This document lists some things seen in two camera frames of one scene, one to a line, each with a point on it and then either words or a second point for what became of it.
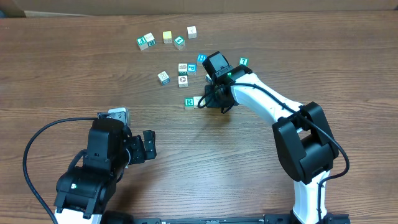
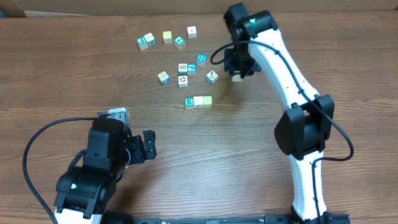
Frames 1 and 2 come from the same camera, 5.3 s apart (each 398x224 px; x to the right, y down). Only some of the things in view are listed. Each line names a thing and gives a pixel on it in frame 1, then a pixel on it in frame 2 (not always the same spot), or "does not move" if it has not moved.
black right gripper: (212, 102) → (232, 68)
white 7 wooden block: (196, 99) does not move
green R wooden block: (189, 103) does not move
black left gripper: (138, 153) does not move
